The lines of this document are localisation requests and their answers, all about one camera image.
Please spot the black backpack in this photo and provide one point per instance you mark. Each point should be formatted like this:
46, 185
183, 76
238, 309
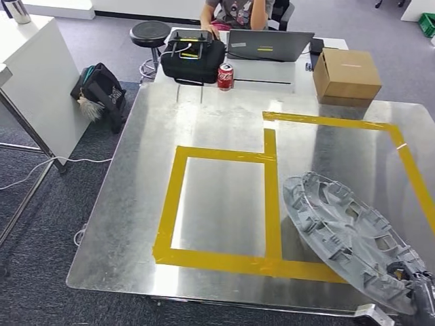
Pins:
105, 94

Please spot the steel thermos flask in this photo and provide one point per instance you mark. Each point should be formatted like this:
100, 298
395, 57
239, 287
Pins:
18, 11

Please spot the black chair wheel base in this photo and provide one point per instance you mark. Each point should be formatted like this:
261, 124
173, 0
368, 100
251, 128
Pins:
378, 3

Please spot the silver wheel hubcap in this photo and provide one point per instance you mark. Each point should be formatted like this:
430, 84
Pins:
340, 234

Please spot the white low cabinet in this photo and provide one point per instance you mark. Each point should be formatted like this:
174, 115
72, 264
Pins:
61, 8

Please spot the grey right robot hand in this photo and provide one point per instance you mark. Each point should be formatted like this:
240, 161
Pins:
424, 301

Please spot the white partition block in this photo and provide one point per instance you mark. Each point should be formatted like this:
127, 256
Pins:
416, 9

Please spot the green plastic crate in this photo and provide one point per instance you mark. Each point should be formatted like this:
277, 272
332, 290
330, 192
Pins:
427, 24

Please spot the white desk with metal legs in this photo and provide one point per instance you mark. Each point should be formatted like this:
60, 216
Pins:
44, 90

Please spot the red cola can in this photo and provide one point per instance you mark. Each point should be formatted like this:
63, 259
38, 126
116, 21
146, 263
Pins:
225, 78

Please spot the person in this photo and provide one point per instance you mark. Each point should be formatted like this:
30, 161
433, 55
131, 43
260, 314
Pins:
238, 11

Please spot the grey laptop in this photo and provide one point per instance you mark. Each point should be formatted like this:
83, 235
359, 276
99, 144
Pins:
268, 45

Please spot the black round stool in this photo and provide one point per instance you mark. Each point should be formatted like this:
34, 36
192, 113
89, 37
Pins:
149, 32

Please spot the yellow tape double frame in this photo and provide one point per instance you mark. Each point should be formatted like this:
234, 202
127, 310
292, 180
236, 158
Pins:
272, 202

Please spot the black carry bag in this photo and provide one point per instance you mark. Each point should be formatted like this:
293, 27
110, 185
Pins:
193, 67

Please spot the steel workbench table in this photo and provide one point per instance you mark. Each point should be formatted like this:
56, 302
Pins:
136, 202

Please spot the black office chair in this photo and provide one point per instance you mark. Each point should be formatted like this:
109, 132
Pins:
283, 13

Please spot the brown cardboard box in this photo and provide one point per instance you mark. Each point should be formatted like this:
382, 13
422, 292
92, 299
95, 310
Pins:
347, 72

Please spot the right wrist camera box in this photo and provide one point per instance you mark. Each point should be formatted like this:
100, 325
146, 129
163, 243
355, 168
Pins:
371, 311

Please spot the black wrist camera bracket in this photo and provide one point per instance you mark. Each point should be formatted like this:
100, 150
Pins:
365, 322

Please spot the black remote controller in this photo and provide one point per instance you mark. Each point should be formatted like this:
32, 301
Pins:
190, 36

